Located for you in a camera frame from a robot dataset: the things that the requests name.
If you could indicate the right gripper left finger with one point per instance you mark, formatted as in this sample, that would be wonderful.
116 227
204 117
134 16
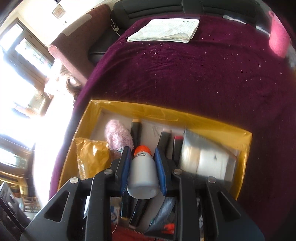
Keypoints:
80 210

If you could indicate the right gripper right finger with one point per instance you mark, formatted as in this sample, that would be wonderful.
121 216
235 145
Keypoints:
223 218

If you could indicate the black marker orange cap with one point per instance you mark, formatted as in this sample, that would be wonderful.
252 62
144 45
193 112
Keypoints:
136 131

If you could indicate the white blue box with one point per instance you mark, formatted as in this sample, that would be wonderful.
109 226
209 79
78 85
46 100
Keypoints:
115 209

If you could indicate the red packet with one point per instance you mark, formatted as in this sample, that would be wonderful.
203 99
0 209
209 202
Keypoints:
119 233

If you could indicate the yellow padded envelope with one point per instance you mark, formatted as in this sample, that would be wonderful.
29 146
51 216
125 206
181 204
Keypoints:
92 157

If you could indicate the black snack packet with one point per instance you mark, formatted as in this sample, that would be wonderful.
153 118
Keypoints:
203 157

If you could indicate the yellow-rimmed cardboard box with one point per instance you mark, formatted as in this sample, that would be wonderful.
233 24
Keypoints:
230 136

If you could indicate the black marker red cap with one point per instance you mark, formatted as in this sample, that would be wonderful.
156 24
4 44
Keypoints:
177 148

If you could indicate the pink fluffy plush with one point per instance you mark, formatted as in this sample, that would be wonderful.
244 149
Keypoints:
117 136

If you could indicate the maroon velvet bedspread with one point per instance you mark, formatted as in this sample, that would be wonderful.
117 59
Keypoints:
227 72

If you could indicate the maroon armchair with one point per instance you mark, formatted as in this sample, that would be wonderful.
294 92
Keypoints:
72 45

